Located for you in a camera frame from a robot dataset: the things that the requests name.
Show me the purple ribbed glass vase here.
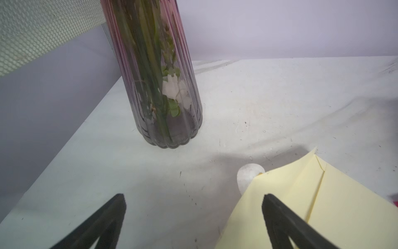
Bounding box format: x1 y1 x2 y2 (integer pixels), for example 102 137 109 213
101 1 203 148

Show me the pale yellow envelope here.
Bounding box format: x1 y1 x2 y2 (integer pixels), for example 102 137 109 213
216 152 398 249

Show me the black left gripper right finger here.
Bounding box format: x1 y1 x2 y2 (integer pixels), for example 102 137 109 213
262 194 337 249

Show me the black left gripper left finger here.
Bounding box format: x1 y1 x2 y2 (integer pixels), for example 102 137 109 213
52 194 126 249

